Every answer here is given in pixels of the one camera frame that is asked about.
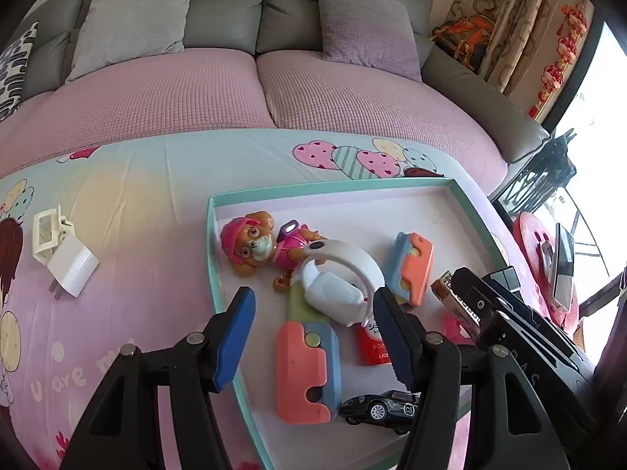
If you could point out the red round mat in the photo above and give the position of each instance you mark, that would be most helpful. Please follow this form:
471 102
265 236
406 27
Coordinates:
531 245

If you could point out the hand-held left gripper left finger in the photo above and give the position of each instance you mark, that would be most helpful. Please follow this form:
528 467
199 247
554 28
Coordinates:
235 338

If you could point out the black gold patterned box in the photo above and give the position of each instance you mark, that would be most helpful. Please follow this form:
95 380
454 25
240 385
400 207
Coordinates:
443 289

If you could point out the grey sofa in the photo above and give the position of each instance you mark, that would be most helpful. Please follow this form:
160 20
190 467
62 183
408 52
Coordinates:
289 10

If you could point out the pink puppy toy figure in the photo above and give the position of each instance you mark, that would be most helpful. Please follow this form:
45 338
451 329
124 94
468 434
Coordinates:
250 245

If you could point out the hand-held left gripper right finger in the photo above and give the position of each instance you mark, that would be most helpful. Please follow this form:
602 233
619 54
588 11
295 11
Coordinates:
392 338

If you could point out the black white patterned cushion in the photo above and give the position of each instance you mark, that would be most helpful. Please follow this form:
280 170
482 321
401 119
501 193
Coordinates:
14 68

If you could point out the red glue bottle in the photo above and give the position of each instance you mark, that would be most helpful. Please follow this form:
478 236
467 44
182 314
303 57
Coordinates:
372 347

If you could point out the cartoon printed blanket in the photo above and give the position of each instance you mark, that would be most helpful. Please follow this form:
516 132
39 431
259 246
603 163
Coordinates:
147 215

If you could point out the cream hair clip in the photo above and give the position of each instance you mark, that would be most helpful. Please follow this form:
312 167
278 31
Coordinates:
46 235

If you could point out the beige patterned curtain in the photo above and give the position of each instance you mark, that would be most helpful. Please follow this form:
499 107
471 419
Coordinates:
509 19

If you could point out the orange blue toy knife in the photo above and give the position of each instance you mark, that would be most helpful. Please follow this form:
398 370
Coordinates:
416 269

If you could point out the white smart watch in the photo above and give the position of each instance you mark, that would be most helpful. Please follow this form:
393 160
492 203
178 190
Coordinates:
338 289

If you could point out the teal box lid tray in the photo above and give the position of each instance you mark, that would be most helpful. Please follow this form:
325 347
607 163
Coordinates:
352 210

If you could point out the white charger plug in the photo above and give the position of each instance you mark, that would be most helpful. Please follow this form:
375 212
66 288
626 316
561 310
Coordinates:
73 269

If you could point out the black toy car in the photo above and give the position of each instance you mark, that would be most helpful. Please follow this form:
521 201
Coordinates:
377 409

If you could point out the red hanging decoration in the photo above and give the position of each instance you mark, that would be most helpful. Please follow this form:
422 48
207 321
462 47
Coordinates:
561 54

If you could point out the pink sofa cover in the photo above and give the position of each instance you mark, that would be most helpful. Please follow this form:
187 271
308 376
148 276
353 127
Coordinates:
171 93

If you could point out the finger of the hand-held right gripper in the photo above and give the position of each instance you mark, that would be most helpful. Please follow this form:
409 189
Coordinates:
472 298
504 286

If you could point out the black metal chair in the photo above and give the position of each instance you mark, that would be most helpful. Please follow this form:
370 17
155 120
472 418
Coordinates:
539 171

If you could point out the grey cushion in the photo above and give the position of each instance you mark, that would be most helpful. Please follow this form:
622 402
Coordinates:
137 14
367 24

